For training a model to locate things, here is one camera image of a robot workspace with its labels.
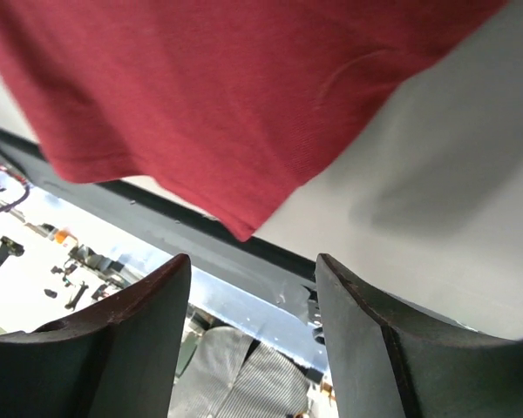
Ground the dark red t-shirt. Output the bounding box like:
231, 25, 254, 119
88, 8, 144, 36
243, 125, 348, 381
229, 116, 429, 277
0, 0, 502, 240

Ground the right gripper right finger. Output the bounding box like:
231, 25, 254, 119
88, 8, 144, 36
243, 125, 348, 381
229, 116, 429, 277
315, 254, 523, 417

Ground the person in striped shirt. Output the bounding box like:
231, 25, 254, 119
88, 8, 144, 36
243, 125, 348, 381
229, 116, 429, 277
168, 327, 309, 418

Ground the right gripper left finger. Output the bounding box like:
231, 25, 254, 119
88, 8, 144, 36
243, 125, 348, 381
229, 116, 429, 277
0, 254, 191, 417

